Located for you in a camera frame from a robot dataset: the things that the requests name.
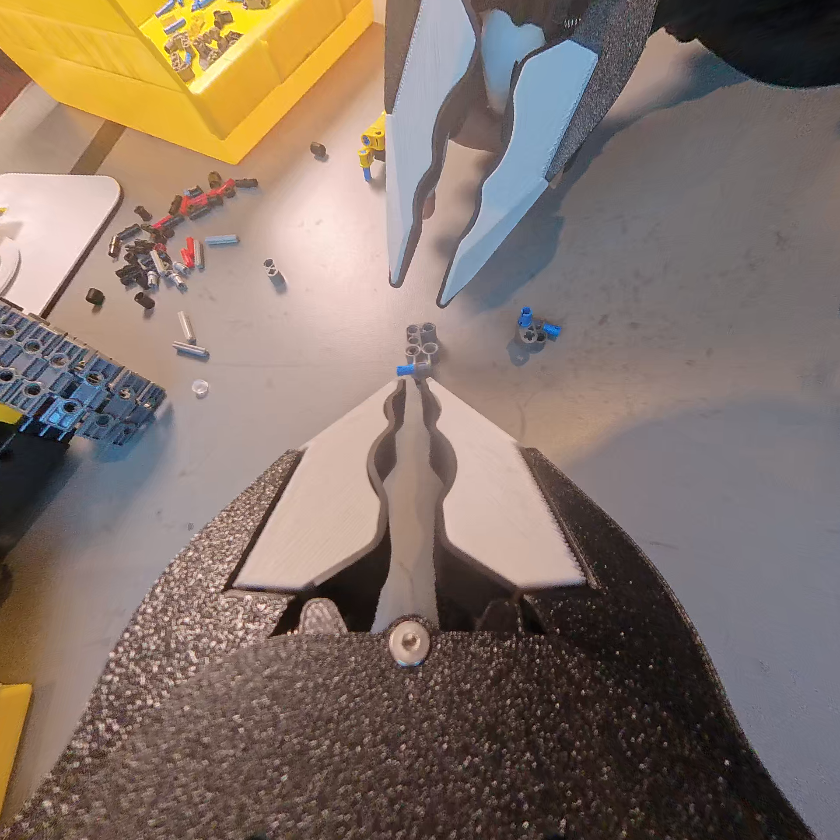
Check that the grey L-shaped beam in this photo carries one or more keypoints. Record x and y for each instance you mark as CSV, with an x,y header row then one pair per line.
x,y
420,331

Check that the person's right forearm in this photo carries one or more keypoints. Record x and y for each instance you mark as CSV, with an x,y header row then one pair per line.
x,y
774,39

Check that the single black pin piece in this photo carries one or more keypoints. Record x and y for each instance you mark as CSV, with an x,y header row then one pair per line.
x,y
95,296
144,300

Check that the pile of black blue connectors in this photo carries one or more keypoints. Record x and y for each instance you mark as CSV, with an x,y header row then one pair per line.
x,y
203,39

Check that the grey desk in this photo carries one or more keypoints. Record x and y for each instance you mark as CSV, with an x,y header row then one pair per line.
x,y
656,295

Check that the person's right hand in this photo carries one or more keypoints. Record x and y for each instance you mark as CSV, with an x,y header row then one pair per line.
x,y
430,205

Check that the grey hub with blue pins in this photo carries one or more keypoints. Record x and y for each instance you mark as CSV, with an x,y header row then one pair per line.
x,y
533,334

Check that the yellow tracked toy vehicle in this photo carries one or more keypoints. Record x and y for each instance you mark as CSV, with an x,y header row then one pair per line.
x,y
65,387

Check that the white rounded board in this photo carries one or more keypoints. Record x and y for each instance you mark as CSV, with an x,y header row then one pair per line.
x,y
65,229

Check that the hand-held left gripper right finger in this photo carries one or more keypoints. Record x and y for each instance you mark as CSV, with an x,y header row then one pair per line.
x,y
512,512

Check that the dark grey pin connector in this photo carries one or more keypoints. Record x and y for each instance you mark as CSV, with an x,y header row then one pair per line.
x,y
428,369

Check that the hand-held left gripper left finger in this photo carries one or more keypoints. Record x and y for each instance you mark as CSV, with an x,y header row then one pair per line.
x,y
308,518

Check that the short grey axle rod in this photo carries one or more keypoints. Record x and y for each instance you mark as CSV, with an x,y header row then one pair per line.
x,y
186,327
190,350
222,240

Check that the yellow connector piece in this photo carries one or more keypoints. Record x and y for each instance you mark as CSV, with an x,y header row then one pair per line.
x,y
374,138

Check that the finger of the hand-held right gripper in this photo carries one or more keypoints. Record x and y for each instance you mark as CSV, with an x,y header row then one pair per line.
x,y
420,98
544,111

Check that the pile of black red connectors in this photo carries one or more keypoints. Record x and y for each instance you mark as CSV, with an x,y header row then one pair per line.
x,y
170,236

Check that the yellow plastic storage bin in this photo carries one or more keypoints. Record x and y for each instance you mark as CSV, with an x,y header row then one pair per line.
x,y
13,735
98,65

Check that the light grey two-hole connector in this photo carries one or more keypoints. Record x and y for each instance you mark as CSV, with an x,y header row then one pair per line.
x,y
275,272

